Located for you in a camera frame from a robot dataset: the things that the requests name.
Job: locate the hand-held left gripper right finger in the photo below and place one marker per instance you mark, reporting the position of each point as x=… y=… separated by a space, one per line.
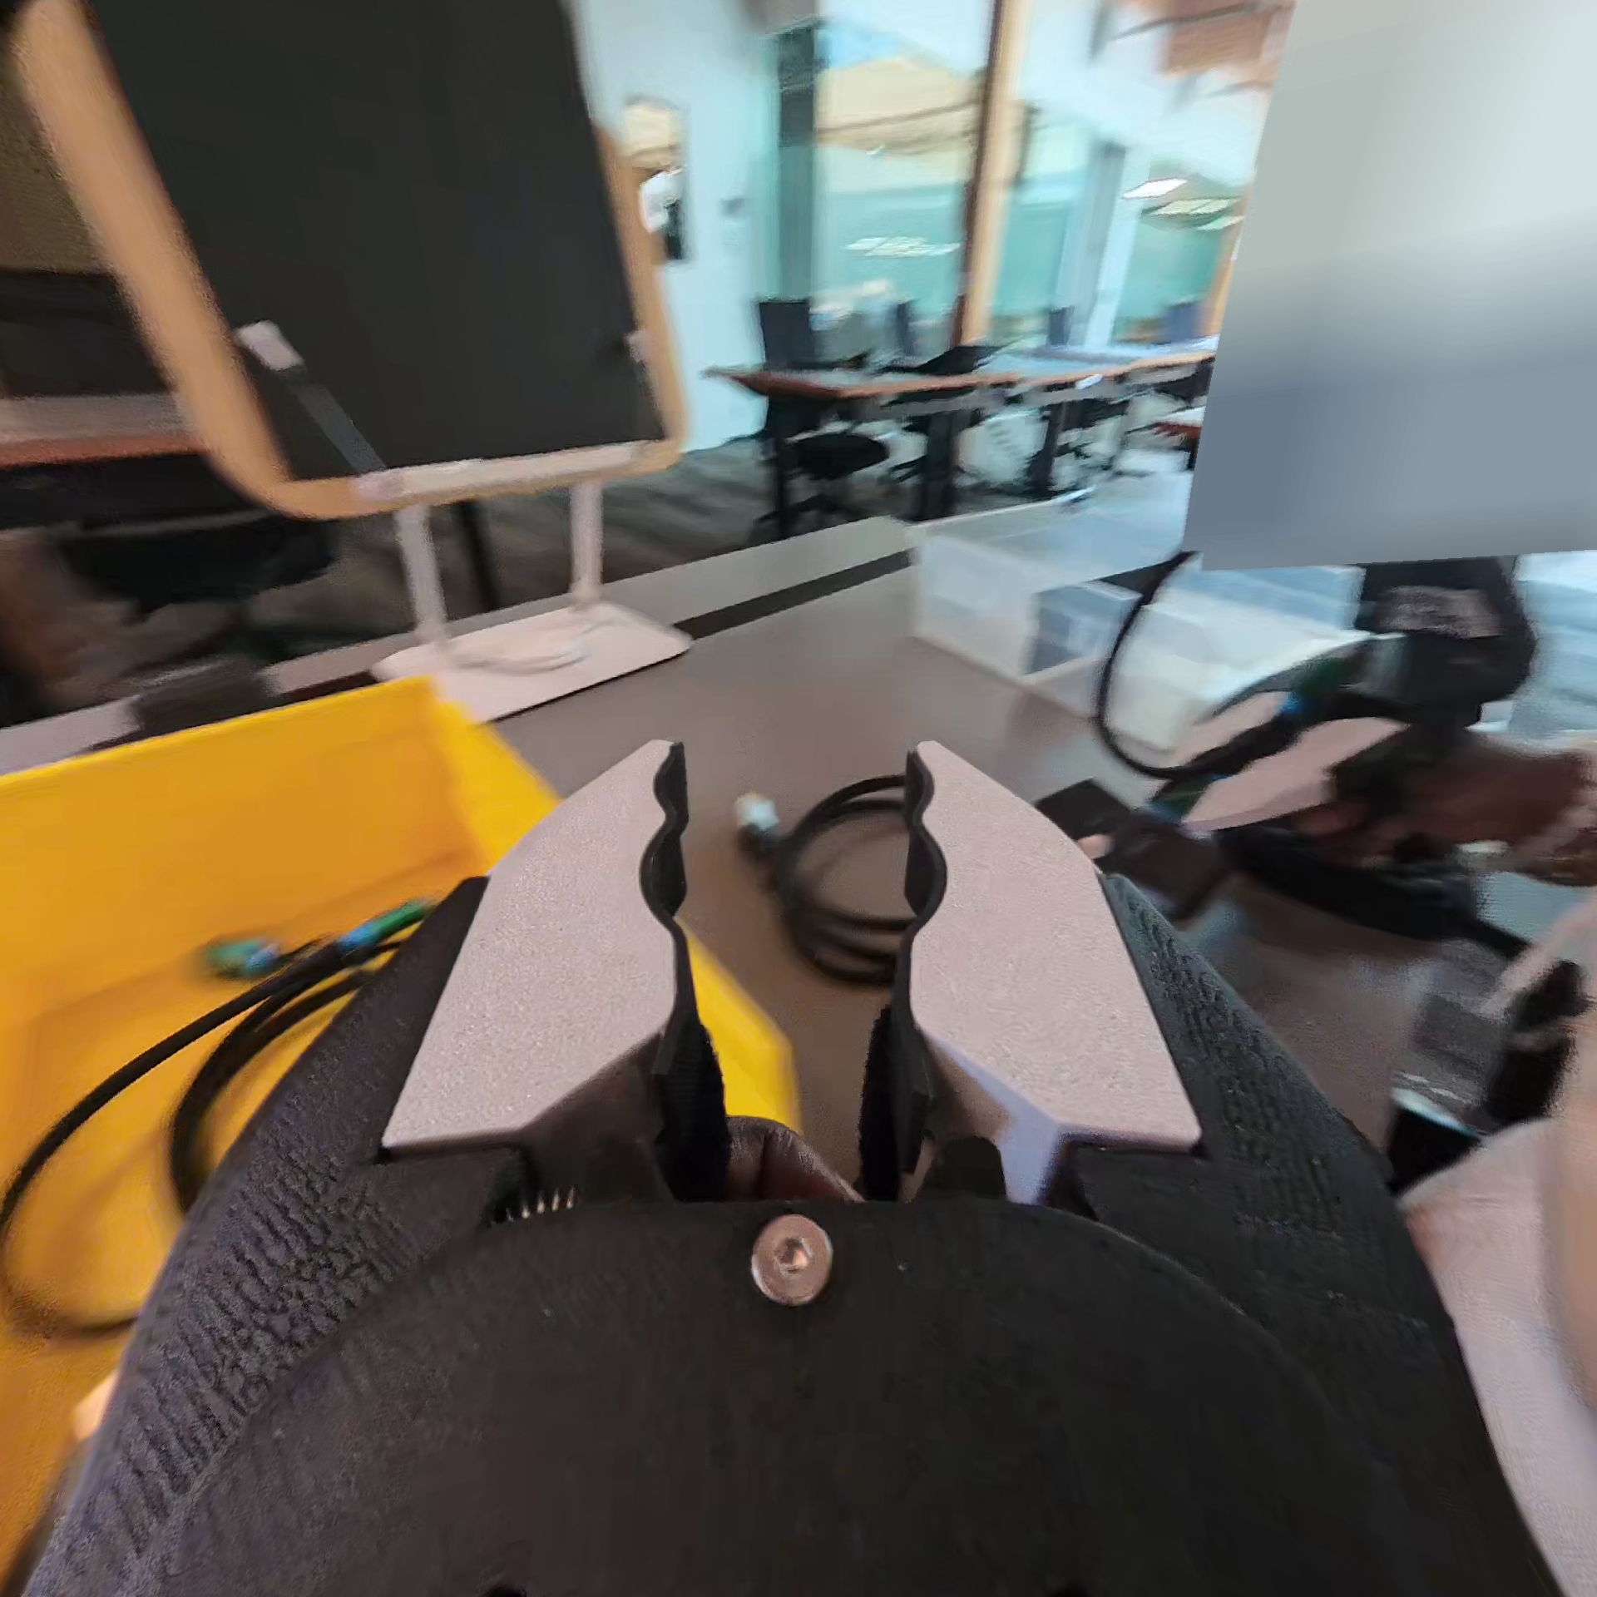
x=1036 y=973

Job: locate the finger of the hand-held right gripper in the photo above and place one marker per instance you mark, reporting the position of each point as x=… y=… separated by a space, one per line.
x=1298 y=775

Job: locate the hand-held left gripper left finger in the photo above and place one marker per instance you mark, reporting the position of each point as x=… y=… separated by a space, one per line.
x=549 y=973

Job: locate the yellow plastic bin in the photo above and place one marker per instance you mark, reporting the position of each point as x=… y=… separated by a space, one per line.
x=150 y=848

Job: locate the dark grey desk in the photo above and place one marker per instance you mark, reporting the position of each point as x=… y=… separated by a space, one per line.
x=774 y=698

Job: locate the person's right hand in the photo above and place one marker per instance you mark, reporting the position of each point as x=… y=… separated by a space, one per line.
x=1498 y=798

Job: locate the clear plastic box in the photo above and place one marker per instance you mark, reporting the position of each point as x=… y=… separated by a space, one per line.
x=999 y=598

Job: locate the wooden office table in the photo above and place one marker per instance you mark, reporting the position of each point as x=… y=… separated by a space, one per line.
x=874 y=377
x=1123 y=361

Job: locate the black office chair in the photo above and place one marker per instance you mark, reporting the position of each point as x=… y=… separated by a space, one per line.
x=824 y=454

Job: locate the person's pale clothing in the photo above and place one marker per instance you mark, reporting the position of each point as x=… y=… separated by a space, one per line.
x=1523 y=1322

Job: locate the black board on white stand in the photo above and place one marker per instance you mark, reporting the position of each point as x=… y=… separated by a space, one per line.
x=375 y=224

